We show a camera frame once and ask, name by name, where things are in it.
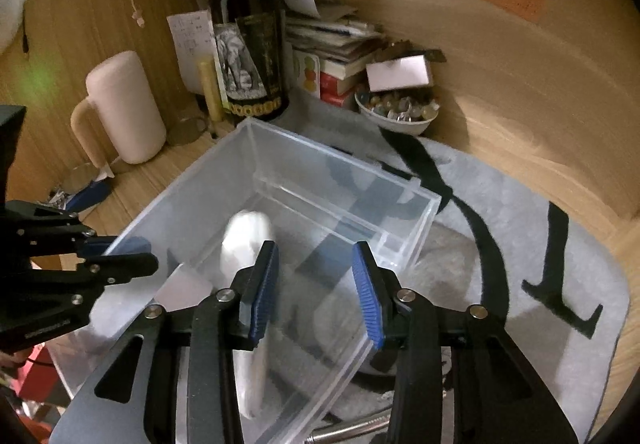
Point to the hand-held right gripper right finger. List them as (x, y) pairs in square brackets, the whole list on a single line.
[(367, 294)]

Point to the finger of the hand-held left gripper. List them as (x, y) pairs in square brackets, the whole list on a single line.
[(115, 246), (125, 266)]

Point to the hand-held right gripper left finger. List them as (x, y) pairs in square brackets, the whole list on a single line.
[(262, 294)]

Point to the white curved plastic object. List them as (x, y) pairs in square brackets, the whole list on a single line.
[(245, 236)]

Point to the clear acrylic box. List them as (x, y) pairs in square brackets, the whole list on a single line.
[(350, 214)]

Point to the translucent plastic storage box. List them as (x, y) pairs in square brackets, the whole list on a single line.
[(200, 194)]

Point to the red box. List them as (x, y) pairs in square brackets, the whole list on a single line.
[(40, 374)]

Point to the round glass coaster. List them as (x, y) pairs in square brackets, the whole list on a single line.
[(186, 131)]

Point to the metal tube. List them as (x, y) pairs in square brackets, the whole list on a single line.
[(350, 429)]

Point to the white bowl of stones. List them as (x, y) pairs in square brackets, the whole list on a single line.
[(400, 126)]

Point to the cream candle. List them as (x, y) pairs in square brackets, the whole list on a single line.
[(210, 88)]

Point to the grey mat with black letters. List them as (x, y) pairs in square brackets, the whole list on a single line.
[(520, 184)]

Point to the white paper note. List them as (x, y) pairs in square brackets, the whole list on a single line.
[(190, 38)]

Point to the white card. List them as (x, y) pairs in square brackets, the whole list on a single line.
[(400, 71)]

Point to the stack of books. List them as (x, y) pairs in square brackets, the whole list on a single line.
[(330, 43)]

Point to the white fluffy pom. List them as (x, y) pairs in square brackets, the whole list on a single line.
[(9, 8)]

